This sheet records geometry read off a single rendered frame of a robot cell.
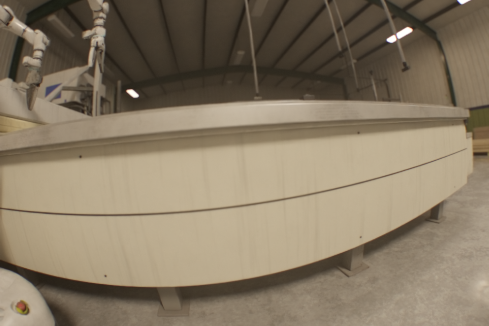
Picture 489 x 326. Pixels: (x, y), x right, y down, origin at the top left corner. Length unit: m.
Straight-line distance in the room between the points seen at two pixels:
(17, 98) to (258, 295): 1.80
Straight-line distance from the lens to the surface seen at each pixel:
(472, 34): 11.31
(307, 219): 0.75
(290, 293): 1.10
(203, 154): 0.63
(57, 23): 7.17
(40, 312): 0.73
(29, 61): 1.21
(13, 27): 1.41
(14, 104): 1.60
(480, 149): 5.93
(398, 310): 1.03
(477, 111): 10.82
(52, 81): 4.46
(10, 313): 0.69
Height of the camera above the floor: 0.71
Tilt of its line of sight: 2 degrees up
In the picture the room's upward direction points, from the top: 5 degrees counter-clockwise
